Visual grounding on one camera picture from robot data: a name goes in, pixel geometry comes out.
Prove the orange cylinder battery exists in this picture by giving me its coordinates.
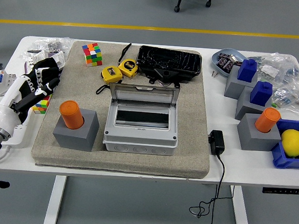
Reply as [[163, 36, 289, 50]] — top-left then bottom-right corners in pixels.
[[254, 106, 282, 134], [57, 99, 86, 131]]

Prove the clear bag of dark screws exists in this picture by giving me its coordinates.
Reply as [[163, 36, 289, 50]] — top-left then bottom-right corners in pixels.
[[32, 35, 71, 55]]

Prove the grey holder block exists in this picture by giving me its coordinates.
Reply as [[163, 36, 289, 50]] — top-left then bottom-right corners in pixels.
[[234, 84, 274, 123], [235, 112, 284, 153], [224, 63, 259, 101]]

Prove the clear bag of white boxes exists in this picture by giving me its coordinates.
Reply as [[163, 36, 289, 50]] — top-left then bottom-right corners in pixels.
[[19, 48, 68, 76]]

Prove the black power adapter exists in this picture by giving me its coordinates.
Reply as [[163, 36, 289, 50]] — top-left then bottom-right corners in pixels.
[[207, 129, 227, 156]]

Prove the dark printed packet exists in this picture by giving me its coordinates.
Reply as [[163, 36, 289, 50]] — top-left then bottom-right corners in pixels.
[[216, 56, 236, 73], [218, 52, 243, 66]]

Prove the grey-brown mat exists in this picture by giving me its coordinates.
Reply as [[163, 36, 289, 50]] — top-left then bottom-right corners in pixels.
[[30, 38, 219, 178]]

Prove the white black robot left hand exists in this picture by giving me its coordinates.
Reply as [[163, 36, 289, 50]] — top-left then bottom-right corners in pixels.
[[0, 64, 60, 139]]

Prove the blue square battery block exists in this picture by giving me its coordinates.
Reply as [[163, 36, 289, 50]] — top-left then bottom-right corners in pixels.
[[249, 80, 274, 106], [237, 58, 258, 83]]

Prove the black adapter cord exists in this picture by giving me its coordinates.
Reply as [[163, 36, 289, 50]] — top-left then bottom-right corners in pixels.
[[188, 152, 237, 224]]

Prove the black table control panel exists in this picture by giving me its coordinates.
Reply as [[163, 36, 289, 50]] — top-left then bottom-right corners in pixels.
[[262, 186, 299, 196]]

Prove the clear bag of blue parts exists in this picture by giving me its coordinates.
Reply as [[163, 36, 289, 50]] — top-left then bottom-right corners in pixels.
[[277, 55, 299, 86], [272, 84, 299, 108]]

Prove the black plastic tray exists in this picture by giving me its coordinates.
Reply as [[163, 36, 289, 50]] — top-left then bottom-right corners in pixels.
[[135, 44, 204, 85]]

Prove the yellow lemon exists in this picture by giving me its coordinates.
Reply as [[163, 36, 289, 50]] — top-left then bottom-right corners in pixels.
[[280, 128, 299, 158]]

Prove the blue-grey bowl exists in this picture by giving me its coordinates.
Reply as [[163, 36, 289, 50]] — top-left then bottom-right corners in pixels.
[[210, 47, 249, 79]]

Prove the blue plastic bin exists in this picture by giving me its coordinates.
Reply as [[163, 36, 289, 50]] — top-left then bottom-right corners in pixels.
[[269, 118, 299, 171]]

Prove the colourful puzzle cube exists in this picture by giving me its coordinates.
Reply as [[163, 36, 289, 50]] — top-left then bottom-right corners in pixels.
[[80, 41, 104, 69], [31, 95, 51, 115]]

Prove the yellow tape measure 5m label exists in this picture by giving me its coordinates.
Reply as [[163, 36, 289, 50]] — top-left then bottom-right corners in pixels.
[[117, 42, 141, 79]]

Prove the clear bag of white parts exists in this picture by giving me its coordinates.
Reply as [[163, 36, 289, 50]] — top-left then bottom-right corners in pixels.
[[258, 60, 282, 81]]

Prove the white table leg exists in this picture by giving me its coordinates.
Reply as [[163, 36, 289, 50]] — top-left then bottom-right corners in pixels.
[[43, 174, 68, 224], [227, 185, 254, 224]]

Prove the grey electrical box with lid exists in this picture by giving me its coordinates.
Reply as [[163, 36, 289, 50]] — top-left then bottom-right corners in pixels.
[[102, 82, 182, 157]]

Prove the black cloth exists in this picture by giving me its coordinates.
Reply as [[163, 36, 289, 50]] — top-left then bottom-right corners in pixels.
[[32, 57, 63, 86]]

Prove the grey block with round hole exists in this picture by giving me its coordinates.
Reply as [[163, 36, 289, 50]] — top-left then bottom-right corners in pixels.
[[51, 107, 101, 153]]

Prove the yellow tape measure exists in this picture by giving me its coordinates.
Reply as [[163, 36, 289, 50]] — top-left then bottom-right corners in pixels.
[[95, 65, 124, 97]]

